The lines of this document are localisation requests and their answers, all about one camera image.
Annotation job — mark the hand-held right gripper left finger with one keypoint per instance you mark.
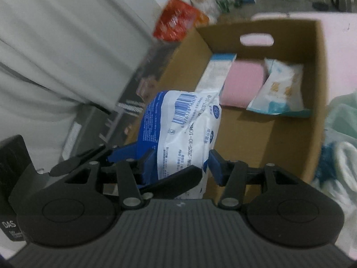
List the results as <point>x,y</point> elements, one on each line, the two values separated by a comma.
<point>149,170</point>

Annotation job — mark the red snack bag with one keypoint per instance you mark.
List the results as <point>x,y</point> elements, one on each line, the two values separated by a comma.
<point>178,19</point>

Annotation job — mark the white and blue soft packet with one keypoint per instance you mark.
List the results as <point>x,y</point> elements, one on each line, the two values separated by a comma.
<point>184,122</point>

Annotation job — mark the blue and white paper box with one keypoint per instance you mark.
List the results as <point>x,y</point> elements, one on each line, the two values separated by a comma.
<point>214,72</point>

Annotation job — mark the brown cardboard box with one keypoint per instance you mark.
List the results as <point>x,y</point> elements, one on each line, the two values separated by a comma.
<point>251,134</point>

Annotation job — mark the pale green plastic bag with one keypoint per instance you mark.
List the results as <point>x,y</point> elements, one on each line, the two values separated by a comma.
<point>343,111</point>

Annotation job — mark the dark printed poster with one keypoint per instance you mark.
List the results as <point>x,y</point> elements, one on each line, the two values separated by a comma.
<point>131,97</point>

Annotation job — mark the pink box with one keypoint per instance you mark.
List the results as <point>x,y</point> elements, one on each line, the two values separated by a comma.
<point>242,83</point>

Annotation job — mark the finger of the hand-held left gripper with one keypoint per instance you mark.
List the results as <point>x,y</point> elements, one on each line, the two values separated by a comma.
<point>175,180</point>
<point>125,152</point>

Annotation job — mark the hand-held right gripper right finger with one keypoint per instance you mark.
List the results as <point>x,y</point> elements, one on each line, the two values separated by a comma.
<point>217,167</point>

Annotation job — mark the white curtain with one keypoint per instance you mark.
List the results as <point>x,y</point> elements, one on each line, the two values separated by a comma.
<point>55,47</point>

